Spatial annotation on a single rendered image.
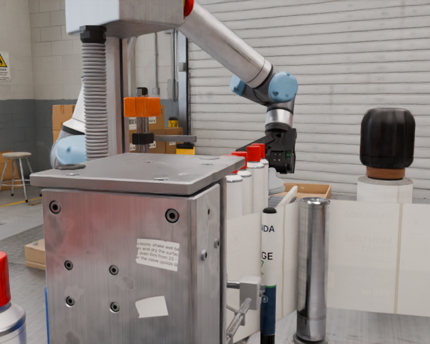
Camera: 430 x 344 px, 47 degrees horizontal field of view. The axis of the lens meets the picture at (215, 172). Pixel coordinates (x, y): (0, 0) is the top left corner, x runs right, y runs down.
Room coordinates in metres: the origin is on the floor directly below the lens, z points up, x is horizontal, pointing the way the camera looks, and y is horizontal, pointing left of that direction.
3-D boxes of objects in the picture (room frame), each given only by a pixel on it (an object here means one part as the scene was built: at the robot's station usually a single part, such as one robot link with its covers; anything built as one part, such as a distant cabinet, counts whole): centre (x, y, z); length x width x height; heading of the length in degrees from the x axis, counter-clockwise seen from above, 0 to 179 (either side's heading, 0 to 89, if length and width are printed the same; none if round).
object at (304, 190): (1.74, -0.28, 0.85); 0.30 x 0.26 x 0.04; 163
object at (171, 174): (0.36, 0.05, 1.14); 0.14 x 0.11 x 0.01; 163
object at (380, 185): (0.78, -0.27, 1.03); 0.09 x 0.09 x 0.30
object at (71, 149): (1.07, 0.29, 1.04); 0.13 x 0.12 x 0.14; 23
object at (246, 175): (1.00, -0.05, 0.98); 0.05 x 0.05 x 0.20
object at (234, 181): (0.94, -0.03, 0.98); 0.05 x 0.05 x 0.20
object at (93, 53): (0.66, 0.16, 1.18); 0.04 x 0.04 x 0.21
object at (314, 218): (0.60, -0.12, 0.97); 0.05 x 0.05 x 0.19
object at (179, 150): (0.75, 0.05, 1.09); 0.03 x 0.01 x 0.06; 73
